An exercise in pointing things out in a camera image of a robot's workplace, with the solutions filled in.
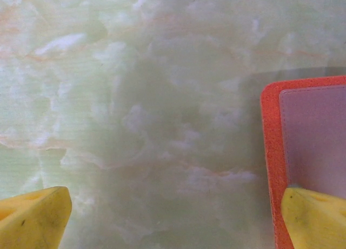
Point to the orange card holder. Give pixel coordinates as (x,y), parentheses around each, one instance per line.
(270,151)

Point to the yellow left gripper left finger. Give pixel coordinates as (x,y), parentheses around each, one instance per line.
(35,219)

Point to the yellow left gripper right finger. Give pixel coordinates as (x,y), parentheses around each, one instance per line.
(313,222)

